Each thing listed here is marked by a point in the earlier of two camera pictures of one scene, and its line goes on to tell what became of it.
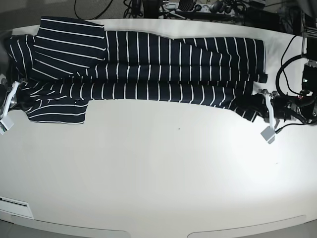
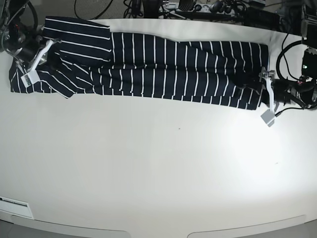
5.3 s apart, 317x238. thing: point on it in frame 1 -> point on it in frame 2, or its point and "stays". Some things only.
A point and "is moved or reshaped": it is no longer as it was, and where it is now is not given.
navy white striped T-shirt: (67, 62) is moved or reshaped
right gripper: (258, 101) -> (281, 87)
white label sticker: (16, 207) stays
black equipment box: (258, 17) stays
